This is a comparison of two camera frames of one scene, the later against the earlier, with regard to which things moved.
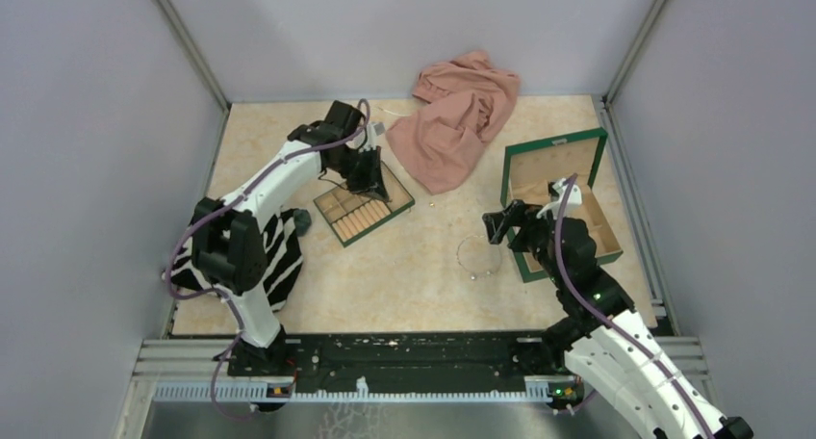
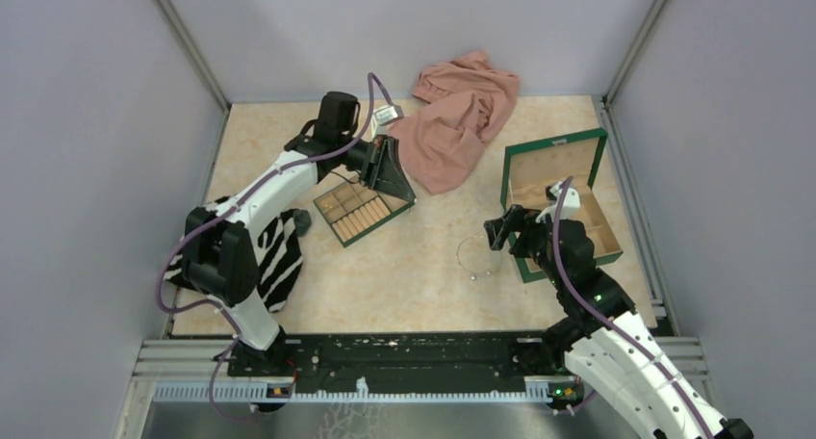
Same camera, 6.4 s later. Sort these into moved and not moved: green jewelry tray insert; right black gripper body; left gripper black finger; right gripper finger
Moved: left gripper black finger
Not moved: right gripper finger; green jewelry tray insert; right black gripper body
